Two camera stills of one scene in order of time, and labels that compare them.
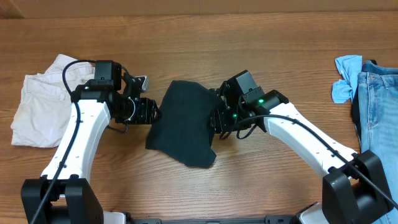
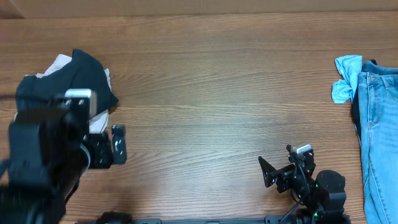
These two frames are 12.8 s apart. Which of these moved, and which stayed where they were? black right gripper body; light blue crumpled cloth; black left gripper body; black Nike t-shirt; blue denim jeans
Moved: black right gripper body; black left gripper body; black Nike t-shirt
Stayed: blue denim jeans; light blue crumpled cloth
